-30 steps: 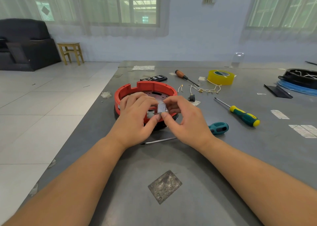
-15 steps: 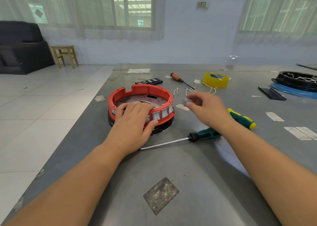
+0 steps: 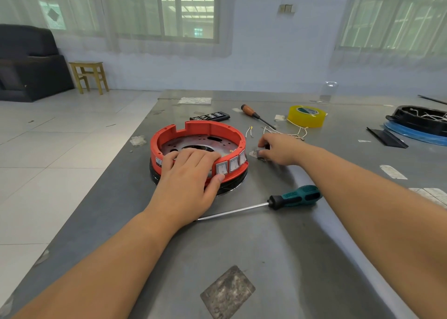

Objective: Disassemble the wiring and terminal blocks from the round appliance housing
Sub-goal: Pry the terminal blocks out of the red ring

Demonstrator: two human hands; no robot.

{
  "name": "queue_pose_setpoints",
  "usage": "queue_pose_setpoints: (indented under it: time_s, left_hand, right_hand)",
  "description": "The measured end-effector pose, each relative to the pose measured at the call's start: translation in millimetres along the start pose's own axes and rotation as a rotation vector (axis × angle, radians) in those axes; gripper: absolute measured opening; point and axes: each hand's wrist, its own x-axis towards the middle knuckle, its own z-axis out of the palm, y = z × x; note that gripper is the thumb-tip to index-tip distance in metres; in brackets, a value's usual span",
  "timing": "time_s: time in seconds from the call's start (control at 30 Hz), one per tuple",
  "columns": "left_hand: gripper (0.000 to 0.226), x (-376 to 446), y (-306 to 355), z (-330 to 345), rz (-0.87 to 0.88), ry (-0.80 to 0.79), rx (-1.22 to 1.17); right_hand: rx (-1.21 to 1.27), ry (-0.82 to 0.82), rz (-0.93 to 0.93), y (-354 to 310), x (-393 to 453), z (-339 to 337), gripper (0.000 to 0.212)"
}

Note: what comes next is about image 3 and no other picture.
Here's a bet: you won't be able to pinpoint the person's right forearm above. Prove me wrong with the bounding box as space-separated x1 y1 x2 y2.
297 146 447 319

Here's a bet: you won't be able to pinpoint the sheer white curtain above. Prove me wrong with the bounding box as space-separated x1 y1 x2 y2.
332 0 447 68
0 0 235 56

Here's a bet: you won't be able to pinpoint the red round appliance base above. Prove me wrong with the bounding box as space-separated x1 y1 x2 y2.
149 120 249 195

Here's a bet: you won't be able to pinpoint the large barred window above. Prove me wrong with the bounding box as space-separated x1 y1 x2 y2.
38 0 219 40
342 0 447 51

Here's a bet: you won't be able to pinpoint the white paper sheet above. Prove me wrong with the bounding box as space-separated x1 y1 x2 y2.
177 96 212 106

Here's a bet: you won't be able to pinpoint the person's left hand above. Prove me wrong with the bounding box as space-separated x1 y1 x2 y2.
145 148 226 230

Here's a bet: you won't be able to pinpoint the yellow tape roll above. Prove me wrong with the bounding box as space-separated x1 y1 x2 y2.
287 105 327 129

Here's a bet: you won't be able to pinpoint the blue ring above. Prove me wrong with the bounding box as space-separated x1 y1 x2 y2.
383 122 447 146

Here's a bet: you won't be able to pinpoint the wide white tape strips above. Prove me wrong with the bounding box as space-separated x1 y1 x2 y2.
408 187 447 208

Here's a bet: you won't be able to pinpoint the orange handle screwdriver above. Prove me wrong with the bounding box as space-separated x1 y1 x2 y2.
241 104 278 130

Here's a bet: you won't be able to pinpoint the black round appliance part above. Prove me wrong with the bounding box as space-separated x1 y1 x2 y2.
386 105 447 136

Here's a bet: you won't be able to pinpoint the black remote control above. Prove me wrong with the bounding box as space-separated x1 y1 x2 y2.
189 111 230 122

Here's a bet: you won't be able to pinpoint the person's right hand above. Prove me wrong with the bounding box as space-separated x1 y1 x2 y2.
257 131 310 168

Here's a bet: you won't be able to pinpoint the small wooden stool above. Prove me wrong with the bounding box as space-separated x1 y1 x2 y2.
68 61 110 95

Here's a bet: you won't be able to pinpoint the black flat plate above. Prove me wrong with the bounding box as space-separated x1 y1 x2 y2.
366 127 409 149

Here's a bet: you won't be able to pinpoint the narrow white tape strip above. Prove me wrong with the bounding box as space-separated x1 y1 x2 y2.
380 164 408 181

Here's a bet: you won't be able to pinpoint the person's left forearm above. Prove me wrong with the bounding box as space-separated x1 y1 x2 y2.
14 210 177 319

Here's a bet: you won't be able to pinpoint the black armchair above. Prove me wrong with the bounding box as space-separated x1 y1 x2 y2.
0 25 75 103

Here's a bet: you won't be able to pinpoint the thin black rod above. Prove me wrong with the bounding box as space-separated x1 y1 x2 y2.
418 95 447 107

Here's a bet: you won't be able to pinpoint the teal handle screwdriver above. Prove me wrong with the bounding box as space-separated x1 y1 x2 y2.
196 184 323 223

